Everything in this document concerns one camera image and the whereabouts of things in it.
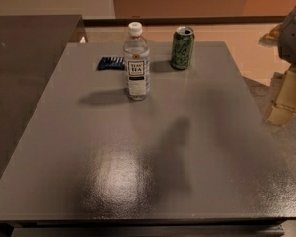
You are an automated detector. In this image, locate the blue snack packet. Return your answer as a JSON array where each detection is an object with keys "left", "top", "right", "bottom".
[{"left": 97, "top": 57, "right": 124, "bottom": 71}]

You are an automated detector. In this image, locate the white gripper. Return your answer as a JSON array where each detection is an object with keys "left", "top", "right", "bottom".
[{"left": 264, "top": 6, "right": 296, "bottom": 126}]

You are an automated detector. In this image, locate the green soda can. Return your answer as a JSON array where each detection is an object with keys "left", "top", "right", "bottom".
[{"left": 171, "top": 26, "right": 194, "bottom": 70}]

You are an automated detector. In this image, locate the clear plastic water bottle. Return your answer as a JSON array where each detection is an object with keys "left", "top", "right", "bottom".
[{"left": 123, "top": 22, "right": 150, "bottom": 101}]

